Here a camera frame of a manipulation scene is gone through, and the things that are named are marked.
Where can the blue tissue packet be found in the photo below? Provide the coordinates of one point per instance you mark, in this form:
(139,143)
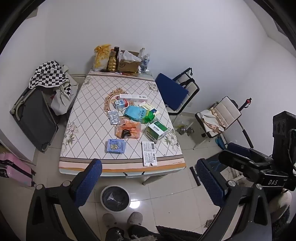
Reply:
(115,146)

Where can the black frame chair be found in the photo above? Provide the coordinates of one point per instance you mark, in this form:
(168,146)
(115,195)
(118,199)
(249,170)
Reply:
(190,87)

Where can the beige cloth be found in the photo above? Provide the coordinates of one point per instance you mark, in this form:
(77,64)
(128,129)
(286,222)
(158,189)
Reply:
(210,120)

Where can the yellow snack bag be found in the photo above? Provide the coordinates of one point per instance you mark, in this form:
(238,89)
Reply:
(101,58)

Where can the blue seat cushion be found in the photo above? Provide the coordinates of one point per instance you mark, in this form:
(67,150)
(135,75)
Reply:
(172,91)

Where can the dark glass bottle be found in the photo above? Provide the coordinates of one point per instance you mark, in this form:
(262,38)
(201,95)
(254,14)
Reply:
(116,52)

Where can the silver blister pack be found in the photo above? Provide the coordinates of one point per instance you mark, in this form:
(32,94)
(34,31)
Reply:
(113,117)

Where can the pink suitcase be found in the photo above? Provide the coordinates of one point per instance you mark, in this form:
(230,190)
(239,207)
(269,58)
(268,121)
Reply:
(16,169)

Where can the black white checkered cloth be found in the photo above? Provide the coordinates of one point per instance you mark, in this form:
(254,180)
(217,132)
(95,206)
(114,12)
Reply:
(48,74)

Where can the orange plastic bag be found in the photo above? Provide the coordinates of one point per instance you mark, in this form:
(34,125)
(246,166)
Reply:
(128,129)

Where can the white crumpled paper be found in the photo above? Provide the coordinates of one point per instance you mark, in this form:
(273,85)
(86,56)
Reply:
(129,56)

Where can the black pole with red knob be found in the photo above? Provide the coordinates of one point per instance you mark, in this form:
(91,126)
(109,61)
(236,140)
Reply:
(247,102)

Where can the dark fuzzy garment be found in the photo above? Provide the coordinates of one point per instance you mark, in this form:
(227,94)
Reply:
(178,234)

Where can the dark grey suitcase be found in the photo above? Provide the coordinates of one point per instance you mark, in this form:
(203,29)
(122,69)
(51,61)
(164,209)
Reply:
(37,118)

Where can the white bin with dark bag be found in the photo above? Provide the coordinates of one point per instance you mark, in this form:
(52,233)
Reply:
(115,199)

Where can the table with patterned cloth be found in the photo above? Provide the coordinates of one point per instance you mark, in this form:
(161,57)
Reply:
(92,129)

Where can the beige padded chair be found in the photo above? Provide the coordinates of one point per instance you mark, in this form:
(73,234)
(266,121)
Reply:
(229,111)

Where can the small blue red box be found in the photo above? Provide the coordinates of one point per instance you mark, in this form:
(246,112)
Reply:
(120,104)

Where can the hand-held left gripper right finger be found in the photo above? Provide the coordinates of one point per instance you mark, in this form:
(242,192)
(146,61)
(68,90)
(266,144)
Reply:
(211,183)

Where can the grey slipper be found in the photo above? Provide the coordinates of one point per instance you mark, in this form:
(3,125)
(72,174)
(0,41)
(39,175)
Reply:
(110,220)
(135,217)

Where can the long white pink box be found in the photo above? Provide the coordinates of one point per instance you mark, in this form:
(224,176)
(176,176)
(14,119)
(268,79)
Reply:
(133,97)

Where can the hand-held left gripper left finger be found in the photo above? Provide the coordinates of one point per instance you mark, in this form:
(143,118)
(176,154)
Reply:
(89,183)

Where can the blue plastic object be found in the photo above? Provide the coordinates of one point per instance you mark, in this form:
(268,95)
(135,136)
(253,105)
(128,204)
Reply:
(220,142)

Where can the flat white labelled box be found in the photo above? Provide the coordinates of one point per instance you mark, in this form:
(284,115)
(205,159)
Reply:
(149,154)

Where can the metal dumbbell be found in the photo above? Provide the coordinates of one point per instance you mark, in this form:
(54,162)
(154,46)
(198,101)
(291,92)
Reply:
(186,130)

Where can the person's right leg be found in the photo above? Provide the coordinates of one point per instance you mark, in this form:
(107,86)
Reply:
(141,233)

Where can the cream medicine box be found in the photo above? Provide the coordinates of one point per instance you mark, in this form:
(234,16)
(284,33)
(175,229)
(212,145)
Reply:
(150,107)

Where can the brown cardboard box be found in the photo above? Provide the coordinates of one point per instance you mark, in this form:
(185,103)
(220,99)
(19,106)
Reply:
(128,66)

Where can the blue label water bottle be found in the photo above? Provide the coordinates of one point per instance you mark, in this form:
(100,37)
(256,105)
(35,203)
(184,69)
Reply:
(145,62)

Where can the white tote bag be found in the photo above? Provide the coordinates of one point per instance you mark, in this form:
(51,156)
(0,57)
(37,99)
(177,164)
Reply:
(61,102)

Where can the clear plastic bottle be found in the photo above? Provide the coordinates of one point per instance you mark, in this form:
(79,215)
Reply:
(142,53)

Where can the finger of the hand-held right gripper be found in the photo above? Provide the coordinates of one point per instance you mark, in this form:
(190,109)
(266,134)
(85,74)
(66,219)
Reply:
(240,148)
(240,162)

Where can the blue green plastic bag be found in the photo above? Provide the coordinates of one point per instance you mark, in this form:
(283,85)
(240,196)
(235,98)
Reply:
(136,113)

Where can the green white box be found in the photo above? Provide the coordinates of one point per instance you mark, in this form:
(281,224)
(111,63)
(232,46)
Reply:
(157,131)

